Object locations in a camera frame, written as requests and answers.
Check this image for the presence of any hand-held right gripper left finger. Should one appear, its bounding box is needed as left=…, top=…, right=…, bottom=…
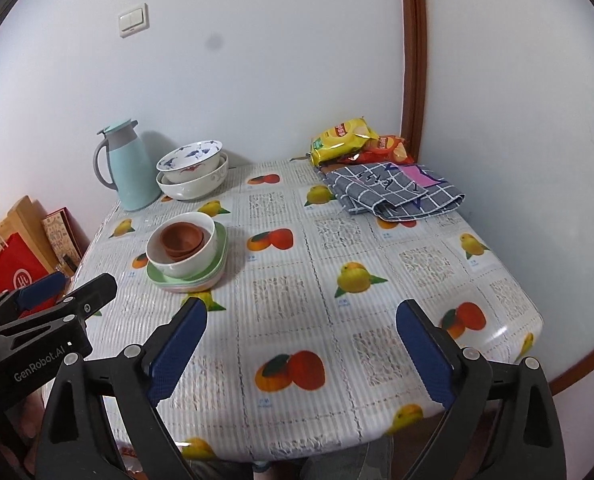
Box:
left=42, top=296, right=209, bottom=480

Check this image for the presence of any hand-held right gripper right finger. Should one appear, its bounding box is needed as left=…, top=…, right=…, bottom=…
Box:
left=396, top=298, right=568, bottom=480

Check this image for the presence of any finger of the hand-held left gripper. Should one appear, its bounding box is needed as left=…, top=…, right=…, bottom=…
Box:
left=0, top=272, right=66, bottom=328
left=0, top=273, right=119, bottom=347

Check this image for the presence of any white bowl with grey swirls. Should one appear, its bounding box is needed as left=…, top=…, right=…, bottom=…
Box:
left=146, top=212, right=217, bottom=279

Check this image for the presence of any small brown bowl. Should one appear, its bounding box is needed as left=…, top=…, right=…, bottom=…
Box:
left=169, top=230, right=209, bottom=262
left=161, top=221, right=205, bottom=257

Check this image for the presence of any green plastic plate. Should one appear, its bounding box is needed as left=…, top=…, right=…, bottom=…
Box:
left=146, top=221, right=228, bottom=286

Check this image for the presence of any red paper bag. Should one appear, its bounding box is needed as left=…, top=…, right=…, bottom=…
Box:
left=0, top=232, right=52, bottom=297

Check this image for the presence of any patterned brown box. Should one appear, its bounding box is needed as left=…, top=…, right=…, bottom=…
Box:
left=41, top=206, right=85, bottom=266

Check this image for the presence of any wooden board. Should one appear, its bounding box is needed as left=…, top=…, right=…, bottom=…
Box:
left=0, top=195, right=60, bottom=271

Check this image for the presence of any light blue thermos jug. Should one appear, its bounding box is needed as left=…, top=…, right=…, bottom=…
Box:
left=93, top=119, right=162, bottom=212

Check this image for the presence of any fruit print tablecloth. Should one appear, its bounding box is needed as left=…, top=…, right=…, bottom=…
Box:
left=69, top=159, right=544, bottom=463

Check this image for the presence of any large white bowl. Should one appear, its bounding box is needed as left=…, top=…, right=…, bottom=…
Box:
left=156, top=152, right=229, bottom=201

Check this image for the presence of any wooden baseboard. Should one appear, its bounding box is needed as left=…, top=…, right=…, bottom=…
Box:
left=547, top=305, right=594, bottom=396

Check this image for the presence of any grey checked cloth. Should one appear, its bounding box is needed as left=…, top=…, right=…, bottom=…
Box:
left=317, top=161, right=466, bottom=222

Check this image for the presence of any blue patterned white bowl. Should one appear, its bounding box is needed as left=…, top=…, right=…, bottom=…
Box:
left=156, top=140, right=224, bottom=184

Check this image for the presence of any red chip bag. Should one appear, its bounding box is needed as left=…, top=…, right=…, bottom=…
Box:
left=359, top=135, right=409, bottom=166

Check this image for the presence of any yellow chip bag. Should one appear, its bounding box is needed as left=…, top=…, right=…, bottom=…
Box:
left=310, top=117, right=380, bottom=166

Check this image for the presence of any white light switch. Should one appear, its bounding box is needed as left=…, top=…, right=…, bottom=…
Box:
left=118, top=3, right=149, bottom=38

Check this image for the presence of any wooden door frame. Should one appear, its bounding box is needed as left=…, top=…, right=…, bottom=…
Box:
left=398, top=0, right=427, bottom=166

